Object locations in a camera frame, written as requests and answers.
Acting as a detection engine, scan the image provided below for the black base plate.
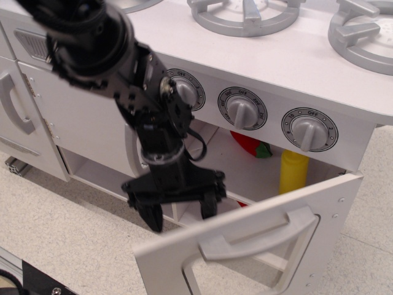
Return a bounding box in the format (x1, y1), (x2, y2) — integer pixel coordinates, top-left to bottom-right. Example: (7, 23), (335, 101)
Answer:
(22, 261), (76, 295)

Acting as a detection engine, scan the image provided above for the aluminium frame rail right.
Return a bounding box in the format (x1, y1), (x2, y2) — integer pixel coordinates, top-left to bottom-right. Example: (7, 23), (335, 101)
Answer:
(282, 288), (302, 295)

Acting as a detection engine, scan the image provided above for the white toy kitchen stove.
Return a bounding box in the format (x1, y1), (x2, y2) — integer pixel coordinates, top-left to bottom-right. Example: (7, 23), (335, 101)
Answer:
(1, 1), (392, 215)

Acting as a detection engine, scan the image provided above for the grey stove knob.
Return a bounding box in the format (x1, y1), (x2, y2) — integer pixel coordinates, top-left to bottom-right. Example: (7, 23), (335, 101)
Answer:
(167, 68), (206, 111)
(217, 87), (268, 130)
(281, 108), (339, 152)

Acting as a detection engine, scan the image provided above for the red toy pepper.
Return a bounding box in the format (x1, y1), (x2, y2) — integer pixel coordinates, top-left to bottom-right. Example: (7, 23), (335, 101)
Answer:
(230, 131), (273, 159)

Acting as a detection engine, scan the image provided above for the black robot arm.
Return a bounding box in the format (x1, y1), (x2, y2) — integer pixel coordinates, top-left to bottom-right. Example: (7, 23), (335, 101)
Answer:
(20, 1), (226, 232)

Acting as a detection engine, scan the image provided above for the white oven door with window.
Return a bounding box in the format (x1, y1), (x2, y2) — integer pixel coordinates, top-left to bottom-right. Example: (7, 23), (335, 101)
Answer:
(133, 173), (362, 294)

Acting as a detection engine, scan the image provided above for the left grey stove knob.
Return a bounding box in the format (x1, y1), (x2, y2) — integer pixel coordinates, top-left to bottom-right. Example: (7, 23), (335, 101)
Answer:
(167, 68), (206, 111)

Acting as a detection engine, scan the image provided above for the silver left cabinet handle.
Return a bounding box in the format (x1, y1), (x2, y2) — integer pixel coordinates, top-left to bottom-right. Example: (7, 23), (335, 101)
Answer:
(1, 73), (35, 135)

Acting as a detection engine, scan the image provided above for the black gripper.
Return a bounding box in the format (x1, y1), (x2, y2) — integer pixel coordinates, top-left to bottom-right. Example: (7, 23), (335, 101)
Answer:
(122, 155), (227, 232)

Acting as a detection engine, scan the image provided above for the middle grey stove knob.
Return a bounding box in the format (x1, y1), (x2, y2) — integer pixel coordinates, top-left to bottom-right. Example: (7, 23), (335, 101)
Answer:
(217, 87), (268, 130)

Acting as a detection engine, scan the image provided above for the middle silver burner grate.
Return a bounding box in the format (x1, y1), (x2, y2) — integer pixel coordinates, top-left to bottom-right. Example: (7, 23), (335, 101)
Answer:
(187, 0), (304, 37)

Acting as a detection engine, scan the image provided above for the silver oven door handle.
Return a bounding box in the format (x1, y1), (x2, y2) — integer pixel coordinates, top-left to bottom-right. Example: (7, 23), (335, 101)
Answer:
(199, 206), (317, 261)

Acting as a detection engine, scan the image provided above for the aluminium frame rail left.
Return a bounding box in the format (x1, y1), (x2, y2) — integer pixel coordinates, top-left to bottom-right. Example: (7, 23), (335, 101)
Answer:
(5, 157), (31, 177)

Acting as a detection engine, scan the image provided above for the white middle cabinet door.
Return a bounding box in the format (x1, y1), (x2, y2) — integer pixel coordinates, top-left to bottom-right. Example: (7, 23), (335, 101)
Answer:
(19, 63), (134, 177)

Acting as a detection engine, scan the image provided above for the orange red toy food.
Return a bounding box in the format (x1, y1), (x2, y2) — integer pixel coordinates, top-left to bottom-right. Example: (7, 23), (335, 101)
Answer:
(237, 201), (248, 207)

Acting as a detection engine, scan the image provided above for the black cable on base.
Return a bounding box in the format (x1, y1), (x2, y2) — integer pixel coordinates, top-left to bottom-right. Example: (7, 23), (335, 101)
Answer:
(0, 269), (25, 295)

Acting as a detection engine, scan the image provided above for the aluminium frame rail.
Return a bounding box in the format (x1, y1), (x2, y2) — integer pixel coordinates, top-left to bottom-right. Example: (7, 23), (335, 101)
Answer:
(282, 288), (302, 295)
(5, 157), (31, 177)

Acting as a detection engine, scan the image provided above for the yellow toy bottle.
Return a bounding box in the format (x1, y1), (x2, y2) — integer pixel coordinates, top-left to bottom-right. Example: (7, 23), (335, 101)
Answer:
(279, 150), (309, 194)

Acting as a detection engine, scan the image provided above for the silver vent grille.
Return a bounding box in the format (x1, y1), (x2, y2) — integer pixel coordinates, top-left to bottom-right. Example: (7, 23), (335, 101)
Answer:
(14, 29), (48, 61)

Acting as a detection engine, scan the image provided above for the white cabinet door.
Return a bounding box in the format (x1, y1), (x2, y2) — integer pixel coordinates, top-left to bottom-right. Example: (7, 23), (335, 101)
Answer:
(19, 63), (134, 177)
(1, 22), (69, 181)

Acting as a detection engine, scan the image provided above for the right silver burner grate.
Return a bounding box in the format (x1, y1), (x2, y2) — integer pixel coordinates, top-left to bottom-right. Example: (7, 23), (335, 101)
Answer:
(328, 1), (392, 76)

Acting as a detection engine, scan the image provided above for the right grey stove knob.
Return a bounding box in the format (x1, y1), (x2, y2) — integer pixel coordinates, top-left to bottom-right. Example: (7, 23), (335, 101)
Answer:
(281, 108), (339, 152)

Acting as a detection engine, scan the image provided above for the silver burner grate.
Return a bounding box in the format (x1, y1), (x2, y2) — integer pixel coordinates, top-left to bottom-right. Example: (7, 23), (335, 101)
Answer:
(187, 0), (304, 37)
(328, 1), (392, 76)

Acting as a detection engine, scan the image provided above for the white left cabinet door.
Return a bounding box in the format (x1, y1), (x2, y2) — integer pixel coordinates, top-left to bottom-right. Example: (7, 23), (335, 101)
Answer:
(1, 22), (69, 181)

